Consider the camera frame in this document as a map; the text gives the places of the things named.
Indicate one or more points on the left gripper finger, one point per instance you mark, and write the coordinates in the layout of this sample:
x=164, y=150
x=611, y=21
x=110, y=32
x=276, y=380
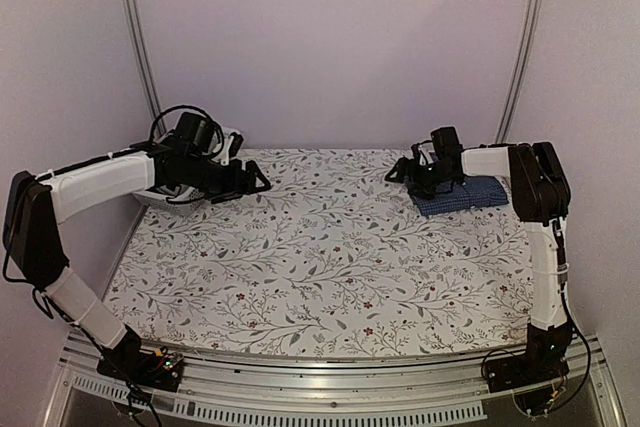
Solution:
x=255, y=174
x=255, y=189

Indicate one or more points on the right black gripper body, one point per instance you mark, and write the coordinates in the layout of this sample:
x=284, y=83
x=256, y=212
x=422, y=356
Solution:
x=425, y=180

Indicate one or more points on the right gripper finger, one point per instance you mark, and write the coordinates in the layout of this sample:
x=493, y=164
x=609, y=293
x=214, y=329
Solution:
x=399, y=168
x=396, y=179

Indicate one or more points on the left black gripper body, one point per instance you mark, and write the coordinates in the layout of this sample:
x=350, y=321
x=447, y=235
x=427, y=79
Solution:
x=231, y=186

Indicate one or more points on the blue plaid long sleeve shirt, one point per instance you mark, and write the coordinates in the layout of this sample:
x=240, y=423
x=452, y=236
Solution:
x=475, y=192

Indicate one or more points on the white plastic basket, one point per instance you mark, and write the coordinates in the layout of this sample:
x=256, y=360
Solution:
x=183, y=198

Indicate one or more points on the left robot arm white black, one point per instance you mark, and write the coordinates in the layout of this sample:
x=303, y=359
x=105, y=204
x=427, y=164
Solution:
x=196, y=153

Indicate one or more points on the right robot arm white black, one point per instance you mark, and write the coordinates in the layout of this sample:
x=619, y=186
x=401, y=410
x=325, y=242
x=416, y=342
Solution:
x=540, y=197

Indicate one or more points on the floral patterned table mat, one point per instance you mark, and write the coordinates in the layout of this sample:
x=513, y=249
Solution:
x=331, y=262

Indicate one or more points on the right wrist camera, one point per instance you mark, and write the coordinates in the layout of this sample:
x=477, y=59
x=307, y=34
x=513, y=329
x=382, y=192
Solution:
x=422, y=153

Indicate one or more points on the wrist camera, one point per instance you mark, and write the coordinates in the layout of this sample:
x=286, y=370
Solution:
x=422, y=153
x=236, y=141

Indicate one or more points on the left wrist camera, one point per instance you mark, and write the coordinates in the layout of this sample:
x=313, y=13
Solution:
x=236, y=141

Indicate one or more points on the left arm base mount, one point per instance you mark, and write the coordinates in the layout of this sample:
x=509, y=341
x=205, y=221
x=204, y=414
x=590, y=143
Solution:
x=160, y=369

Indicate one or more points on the aluminium front rail frame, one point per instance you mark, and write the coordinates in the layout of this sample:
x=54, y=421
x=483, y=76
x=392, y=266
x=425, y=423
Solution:
x=230, y=389

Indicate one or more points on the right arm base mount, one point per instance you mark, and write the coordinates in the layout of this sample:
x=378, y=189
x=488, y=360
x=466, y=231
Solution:
x=503, y=370

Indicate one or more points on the right aluminium corner post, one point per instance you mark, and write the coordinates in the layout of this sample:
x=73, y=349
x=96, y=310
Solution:
x=517, y=79

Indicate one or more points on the aluminium corner post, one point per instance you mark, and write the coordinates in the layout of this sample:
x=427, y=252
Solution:
x=140, y=51
x=517, y=79

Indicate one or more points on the left aluminium corner post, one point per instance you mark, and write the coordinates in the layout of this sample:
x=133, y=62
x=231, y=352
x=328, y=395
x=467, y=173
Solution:
x=140, y=51

